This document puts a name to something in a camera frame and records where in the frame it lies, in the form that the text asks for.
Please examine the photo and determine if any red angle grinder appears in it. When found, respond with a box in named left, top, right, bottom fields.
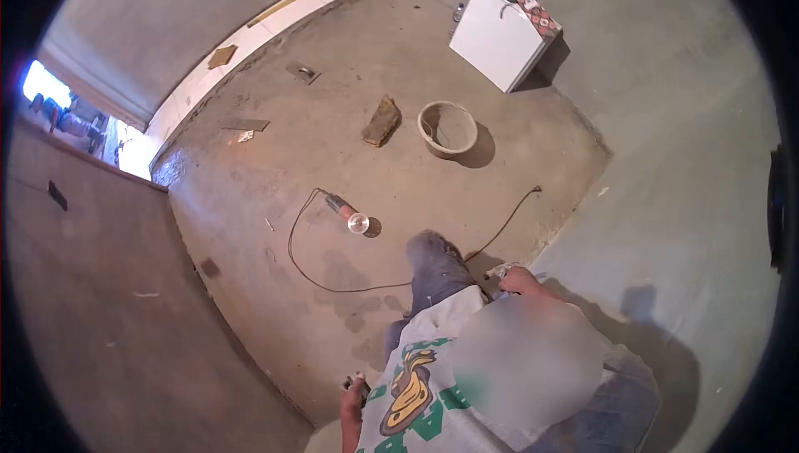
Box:
left=324, top=193, right=372, bottom=235

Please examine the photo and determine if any brown rough brick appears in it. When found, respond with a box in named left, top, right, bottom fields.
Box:
left=362, top=95, right=403, bottom=148

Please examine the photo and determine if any beige round bucket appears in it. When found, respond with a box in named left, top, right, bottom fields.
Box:
left=417, top=101, right=479, bottom=160

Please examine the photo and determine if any grey metal trowel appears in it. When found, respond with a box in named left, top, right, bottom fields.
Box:
left=285, top=60, right=322, bottom=86

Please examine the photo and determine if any flat grey tile piece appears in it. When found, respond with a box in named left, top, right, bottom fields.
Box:
left=222, top=118, right=271, bottom=133

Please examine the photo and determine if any small dark hand tool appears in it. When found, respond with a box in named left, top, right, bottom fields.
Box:
left=342, top=376, right=372, bottom=409

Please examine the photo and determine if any white square cabinet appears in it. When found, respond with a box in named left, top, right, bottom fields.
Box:
left=448, top=0, right=561, bottom=94

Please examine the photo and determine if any row of white tiles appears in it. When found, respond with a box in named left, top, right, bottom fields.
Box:
left=142, top=0, right=377, bottom=153

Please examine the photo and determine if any brown cardboard piece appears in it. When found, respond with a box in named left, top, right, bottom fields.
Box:
left=207, top=44, right=239, bottom=71

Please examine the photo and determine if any red patterned box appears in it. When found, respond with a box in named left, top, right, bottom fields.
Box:
left=517, top=0, right=563, bottom=42

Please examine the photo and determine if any black grinder power cable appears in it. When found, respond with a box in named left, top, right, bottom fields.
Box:
left=287, top=185, right=543, bottom=294

